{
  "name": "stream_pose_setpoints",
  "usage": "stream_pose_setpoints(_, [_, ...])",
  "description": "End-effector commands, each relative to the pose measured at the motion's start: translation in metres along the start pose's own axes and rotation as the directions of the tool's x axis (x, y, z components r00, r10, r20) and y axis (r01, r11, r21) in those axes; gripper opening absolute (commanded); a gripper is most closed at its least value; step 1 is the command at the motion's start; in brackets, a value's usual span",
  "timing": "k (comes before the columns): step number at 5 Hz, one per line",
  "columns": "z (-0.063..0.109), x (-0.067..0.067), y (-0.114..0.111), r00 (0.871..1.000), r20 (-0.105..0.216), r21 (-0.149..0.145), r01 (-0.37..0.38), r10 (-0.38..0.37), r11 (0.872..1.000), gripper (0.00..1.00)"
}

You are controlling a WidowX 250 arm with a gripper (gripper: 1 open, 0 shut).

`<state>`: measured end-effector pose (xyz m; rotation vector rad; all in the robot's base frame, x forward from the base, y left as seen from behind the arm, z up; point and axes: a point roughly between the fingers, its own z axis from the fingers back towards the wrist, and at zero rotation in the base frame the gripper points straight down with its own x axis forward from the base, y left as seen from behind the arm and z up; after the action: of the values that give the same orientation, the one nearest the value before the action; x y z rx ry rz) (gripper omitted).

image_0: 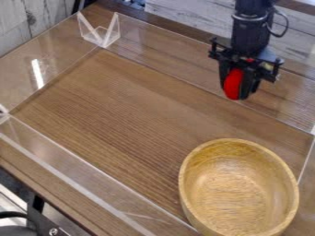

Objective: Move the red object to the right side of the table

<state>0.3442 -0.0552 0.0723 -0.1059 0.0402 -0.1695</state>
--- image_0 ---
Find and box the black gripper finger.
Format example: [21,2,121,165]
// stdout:
[219,60,231,87]
[239,67,260,100]

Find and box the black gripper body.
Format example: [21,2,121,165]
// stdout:
[208,37,284,83]

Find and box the red toy strawberry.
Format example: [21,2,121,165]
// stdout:
[224,68,244,100]

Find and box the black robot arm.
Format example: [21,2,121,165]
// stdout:
[208,0,289,100]

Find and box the wooden oval bowl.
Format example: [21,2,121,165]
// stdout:
[179,138,299,236]

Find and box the clear acrylic tray wall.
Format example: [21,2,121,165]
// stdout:
[0,6,315,236]

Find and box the clear acrylic corner bracket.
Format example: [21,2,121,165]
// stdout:
[76,13,120,48]

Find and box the black metal table bracket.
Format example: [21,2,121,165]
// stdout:
[25,195,85,236]

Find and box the black cable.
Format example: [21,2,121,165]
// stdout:
[0,211,32,236]

